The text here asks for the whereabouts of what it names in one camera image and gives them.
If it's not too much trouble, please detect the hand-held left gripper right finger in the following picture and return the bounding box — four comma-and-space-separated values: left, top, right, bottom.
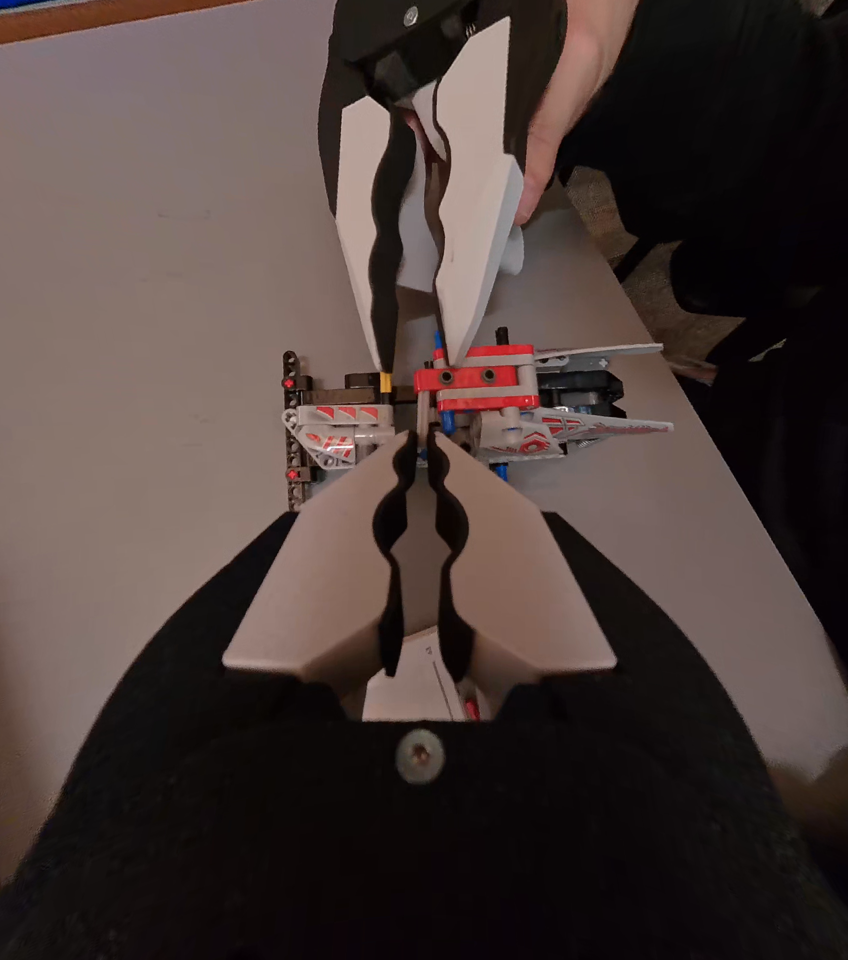
426, 429, 618, 720

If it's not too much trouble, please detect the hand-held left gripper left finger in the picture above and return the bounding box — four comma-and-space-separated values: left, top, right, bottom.
221, 429, 420, 720

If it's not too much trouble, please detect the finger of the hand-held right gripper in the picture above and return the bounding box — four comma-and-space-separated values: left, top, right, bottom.
430, 15, 527, 363
334, 103, 417, 375

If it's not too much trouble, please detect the white instruction booklet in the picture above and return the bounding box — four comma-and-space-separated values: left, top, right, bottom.
362, 633, 488, 723

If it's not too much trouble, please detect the grey red brick truck model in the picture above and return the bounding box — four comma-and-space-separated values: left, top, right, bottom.
279, 327, 674, 513

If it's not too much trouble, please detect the person's right forearm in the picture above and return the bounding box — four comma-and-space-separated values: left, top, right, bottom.
555, 0, 848, 245

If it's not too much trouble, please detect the grey desk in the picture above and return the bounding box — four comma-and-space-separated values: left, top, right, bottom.
0, 0, 848, 890

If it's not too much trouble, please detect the person's right hand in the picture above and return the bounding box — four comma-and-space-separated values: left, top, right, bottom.
516, 0, 642, 226

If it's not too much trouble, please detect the person's black clothing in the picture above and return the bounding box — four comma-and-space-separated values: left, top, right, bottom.
615, 225, 848, 871

